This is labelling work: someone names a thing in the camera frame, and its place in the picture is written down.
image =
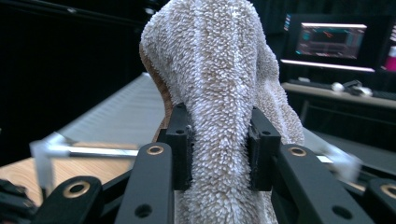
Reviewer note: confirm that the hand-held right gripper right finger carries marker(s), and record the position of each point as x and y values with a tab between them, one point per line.
261	155

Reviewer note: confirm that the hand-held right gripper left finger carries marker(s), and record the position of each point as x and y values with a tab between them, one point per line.
182	155

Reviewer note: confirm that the beige striped towel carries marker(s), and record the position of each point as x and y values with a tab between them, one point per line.
218	77

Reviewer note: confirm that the small white round object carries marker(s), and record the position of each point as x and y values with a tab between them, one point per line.
336	86

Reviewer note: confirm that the computer monitor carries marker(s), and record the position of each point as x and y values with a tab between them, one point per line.
330	40

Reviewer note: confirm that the pink bottle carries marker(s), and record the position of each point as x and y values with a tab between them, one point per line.
390	60

